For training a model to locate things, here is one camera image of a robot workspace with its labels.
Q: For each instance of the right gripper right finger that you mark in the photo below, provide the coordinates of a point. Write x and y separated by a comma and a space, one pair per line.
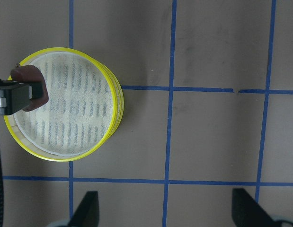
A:
246, 212

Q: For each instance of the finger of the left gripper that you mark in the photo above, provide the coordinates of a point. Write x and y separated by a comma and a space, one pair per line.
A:
18, 96

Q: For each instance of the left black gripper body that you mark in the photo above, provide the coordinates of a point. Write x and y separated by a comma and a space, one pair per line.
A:
3, 98

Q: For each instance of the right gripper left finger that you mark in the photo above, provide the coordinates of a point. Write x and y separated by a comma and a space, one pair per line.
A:
87, 213

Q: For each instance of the brown bun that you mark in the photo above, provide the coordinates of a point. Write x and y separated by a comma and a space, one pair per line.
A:
32, 76

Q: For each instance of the yellow bamboo steamer layer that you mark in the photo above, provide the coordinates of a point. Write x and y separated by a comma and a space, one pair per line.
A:
72, 124
117, 98

